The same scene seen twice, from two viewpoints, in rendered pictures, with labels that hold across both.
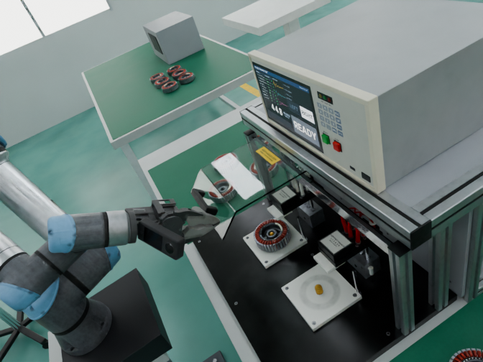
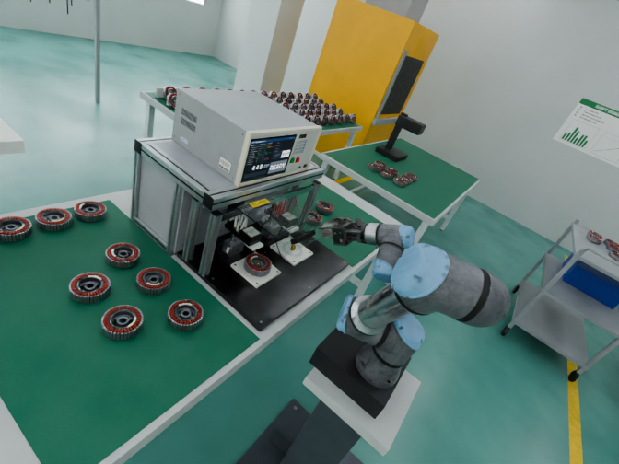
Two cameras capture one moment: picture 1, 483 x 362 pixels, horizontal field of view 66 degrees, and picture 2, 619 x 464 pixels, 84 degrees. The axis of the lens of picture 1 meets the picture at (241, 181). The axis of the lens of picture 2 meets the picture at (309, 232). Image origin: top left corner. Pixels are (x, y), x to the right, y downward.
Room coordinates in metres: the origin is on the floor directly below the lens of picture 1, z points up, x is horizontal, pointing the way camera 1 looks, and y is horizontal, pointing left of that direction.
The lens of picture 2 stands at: (1.58, 0.77, 1.71)
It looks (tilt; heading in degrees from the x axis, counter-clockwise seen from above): 32 degrees down; 219
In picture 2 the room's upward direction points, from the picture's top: 22 degrees clockwise
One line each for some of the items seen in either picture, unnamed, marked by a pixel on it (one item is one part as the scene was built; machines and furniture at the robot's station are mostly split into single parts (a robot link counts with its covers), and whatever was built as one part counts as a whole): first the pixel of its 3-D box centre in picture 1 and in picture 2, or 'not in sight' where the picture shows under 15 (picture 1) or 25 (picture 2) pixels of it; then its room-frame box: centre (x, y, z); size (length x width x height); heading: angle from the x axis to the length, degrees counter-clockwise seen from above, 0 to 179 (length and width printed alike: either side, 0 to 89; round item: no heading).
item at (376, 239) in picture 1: (306, 182); (274, 200); (0.73, -0.15, 1.03); 0.62 x 0.01 x 0.03; 14
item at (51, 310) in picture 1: (52, 296); (399, 335); (0.72, 0.56, 0.99); 0.13 x 0.12 x 0.14; 129
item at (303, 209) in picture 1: (310, 212); (233, 245); (0.85, -0.17, 0.80); 0.08 x 0.05 x 0.06; 14
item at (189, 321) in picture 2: not in sight; (185, 314); (1.17, 0.08, 0.77); 0.11 x 0.11 x 0.04
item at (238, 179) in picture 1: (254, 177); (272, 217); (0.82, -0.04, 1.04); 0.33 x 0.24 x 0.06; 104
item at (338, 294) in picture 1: (320, 292); (291, 249); (0.58, -0.08, 0.78); 0.15 x 0.15 x 0.01; 14
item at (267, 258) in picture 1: (274, 240); (256, 269); (0.82, -0.03, 0.78); 0.15 x 0.15 x 0.01; 14
